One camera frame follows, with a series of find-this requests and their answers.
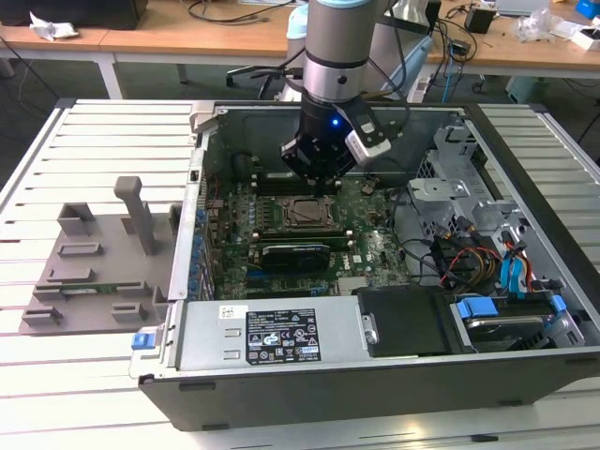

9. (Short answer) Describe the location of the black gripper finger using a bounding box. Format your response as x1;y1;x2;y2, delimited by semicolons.
322;157;360;197
279;139;324;197

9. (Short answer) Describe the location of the metal socket cover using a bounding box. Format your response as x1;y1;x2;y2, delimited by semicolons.
282;195;339;231

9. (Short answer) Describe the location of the silver CPU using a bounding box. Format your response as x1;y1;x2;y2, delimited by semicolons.
293;200;329;225

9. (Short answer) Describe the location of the CPU socket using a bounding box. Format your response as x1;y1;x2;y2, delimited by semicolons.
280;194;341;232

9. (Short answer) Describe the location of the black RAM slot bank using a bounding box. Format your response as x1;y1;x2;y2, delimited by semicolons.
252;171;341;196
252;228;355;252

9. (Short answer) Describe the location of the black cylindrical part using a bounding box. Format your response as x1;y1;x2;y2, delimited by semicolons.
232;152;257;182

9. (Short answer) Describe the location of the green motherboard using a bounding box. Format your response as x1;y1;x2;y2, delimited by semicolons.
203;175;413;301

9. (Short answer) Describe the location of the silver metal drive cage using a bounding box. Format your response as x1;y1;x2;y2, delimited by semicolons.
405;116;526;245

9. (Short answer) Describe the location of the black graphics card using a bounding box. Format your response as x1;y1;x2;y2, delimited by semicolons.
260;241;332;273

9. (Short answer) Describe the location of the white power strip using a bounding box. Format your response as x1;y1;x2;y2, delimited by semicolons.
407;74;432;103

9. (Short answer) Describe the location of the small silver heatsink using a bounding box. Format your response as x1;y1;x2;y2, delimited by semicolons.
337;276;369;296

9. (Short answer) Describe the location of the black plastic shroud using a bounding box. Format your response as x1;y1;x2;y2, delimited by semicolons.
351;286;454;358

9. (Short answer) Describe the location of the wooden desk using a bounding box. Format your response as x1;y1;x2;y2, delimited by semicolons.
0;0;600;99

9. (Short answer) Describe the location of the blue disk carrier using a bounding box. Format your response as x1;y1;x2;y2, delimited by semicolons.
455;293;568;324

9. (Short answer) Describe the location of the small black box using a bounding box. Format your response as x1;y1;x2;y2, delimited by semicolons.
463;7;496;34

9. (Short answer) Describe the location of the teal box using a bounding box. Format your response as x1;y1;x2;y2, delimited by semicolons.
504;74;549;105

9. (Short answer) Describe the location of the grey power supply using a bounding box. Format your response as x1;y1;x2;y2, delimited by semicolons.
175;297;369;371

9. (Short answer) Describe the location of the grey parts rack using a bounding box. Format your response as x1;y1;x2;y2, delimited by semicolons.
17;175;182;338

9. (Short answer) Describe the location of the silver hard disk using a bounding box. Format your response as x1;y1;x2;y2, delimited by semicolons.
468;316;548;353

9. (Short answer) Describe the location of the black open PC case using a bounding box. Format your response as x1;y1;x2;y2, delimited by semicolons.
128;100;600;432

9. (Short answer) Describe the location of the grey flat device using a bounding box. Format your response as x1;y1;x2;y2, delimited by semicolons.
496;0;549;15

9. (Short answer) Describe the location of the clear plastic bag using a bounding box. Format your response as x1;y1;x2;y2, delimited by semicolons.
510;7;571;43

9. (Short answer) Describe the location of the black flat case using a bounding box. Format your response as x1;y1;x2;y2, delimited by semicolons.
0;0;149;30

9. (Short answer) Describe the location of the silver metal disk bay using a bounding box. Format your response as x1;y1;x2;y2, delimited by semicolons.
449;290;587;353

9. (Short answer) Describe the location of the crumpled white paper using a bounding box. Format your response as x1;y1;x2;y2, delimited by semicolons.
28;11;81;41

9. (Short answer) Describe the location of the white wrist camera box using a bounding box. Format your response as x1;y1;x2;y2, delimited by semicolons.
335;100;393;166

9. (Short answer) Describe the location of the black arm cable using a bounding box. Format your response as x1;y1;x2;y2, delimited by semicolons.
367;0;413;142

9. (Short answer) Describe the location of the red wire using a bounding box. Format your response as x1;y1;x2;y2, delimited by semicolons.
447;247;503;282

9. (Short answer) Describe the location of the blue flat data wire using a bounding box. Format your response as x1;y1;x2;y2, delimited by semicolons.
499;238;529;299

